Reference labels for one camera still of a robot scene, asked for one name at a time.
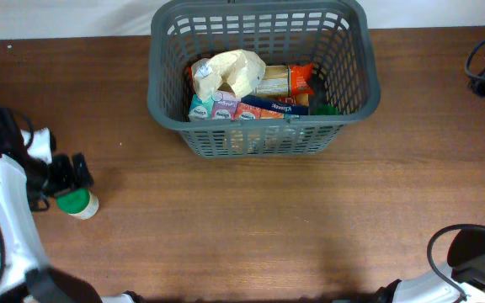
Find green lidded jar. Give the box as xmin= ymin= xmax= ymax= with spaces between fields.
xmin=56 ymin=189 xmax=99 ymax=220

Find blue tissue multipack box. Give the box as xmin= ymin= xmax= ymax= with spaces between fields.
xmin=188 ymin=91 xmax=289 ymax=122

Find beige food pouch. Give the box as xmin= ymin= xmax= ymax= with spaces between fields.
xmin=191 ymin=49 xmax=266 ymax=100

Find orange ended biscuit packet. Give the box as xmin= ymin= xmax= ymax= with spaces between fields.
xmin=251 ymin=63 xmax=314 ymax=98

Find orange coffee sachet bag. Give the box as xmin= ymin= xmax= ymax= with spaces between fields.
xmin=277 ymin=93 xmax=310 ymax=107

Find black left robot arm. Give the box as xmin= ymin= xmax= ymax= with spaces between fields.
xmin=0 ymin=107 xmax=143 ymax=303

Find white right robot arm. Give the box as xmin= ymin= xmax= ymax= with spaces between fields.
xmin=371 ymin=224 xmax=485 ymax=303

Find grey plastic basket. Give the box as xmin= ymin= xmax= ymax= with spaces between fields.
xmin=147 ymin=0 xmax=381 ymax=158

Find black table edge rail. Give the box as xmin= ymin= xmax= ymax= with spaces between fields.
xmin=142 ymin=294 xmax=372 ymax=303

